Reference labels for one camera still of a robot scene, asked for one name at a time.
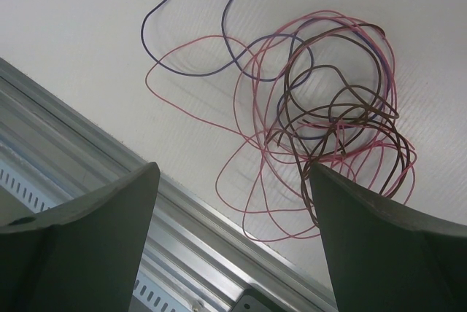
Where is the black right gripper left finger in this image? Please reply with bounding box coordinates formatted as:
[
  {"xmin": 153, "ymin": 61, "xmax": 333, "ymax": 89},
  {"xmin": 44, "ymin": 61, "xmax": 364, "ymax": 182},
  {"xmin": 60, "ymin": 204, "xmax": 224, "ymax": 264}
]
[{"xmin": 0, "ymin": 161, "xmax": 161, "ymax": 312}]

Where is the aluminium rail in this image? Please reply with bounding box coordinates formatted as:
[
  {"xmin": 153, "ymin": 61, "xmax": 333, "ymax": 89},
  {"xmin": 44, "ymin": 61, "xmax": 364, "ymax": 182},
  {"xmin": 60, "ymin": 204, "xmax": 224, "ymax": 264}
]
[{"xmin": 1, "ymin": 61, "xmax": 336, "ymax": 311}]

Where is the coloured wire bundle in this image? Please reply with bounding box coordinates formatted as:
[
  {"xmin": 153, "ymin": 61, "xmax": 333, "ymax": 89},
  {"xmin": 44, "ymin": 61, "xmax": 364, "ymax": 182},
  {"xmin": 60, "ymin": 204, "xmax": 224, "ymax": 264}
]
[{"xmin": 144, "ymin": 9, "xmax": 417, "ymax": 243}]

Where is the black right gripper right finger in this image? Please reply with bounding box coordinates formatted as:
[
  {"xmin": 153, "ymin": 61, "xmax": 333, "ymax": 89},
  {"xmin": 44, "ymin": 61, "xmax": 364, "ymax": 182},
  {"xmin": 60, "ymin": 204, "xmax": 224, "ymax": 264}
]
[{"xmin": 309, "ymin": 163, "xmax": 466, "ymax": 311}]

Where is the white slotted cable duct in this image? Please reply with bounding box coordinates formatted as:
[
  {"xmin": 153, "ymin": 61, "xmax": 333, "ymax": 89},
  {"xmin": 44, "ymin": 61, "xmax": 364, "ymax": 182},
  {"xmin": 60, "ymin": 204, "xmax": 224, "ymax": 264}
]
[{"xmin": 0, "ymin": 165, "xmax": 176, "ymax": 312}]

